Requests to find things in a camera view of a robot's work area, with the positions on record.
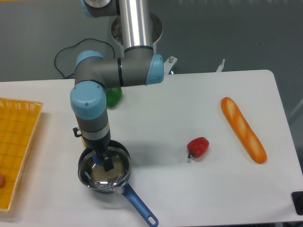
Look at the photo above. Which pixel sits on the yellow wicker basket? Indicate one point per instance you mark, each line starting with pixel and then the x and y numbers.
pixel 18 120

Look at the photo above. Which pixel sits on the orange baguette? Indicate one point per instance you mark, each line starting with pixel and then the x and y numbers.
pixel 243 131

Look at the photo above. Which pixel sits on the black pot blue handle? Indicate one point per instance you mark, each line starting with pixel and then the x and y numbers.
pixel 128 192

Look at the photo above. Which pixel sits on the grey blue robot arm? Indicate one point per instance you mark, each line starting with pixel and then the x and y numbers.
pixel 94 74

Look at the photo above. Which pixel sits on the glass pot lid blue knob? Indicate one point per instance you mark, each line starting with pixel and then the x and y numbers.
pixel 86 163

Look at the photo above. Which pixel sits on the green bell pepper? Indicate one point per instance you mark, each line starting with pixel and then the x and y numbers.
pixel 113 96

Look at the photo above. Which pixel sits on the red bell pepper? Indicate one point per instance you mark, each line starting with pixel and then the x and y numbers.
pixel 197 147

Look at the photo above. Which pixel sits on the black corner device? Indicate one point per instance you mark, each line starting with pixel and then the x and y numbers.
pixel 297 198

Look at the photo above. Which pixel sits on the wrapped bread slice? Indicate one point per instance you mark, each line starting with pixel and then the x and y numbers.
pixel 107 181

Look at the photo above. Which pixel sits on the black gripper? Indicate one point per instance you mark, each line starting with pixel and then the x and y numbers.
pixel 97 138

